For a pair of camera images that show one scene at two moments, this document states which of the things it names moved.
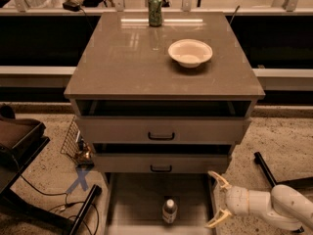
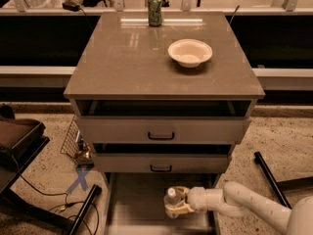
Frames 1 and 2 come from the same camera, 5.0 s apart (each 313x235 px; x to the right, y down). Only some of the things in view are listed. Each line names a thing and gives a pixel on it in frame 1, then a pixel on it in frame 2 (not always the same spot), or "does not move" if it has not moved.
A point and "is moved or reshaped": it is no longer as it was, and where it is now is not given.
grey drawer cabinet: [159, 92] does not move
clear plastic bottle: [169, 211] is moved or reshaped
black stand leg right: [295, 183] does not move
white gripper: [237, 200] → [197, 199]
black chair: [20, 141] does not move
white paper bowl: [189, 53] does not move
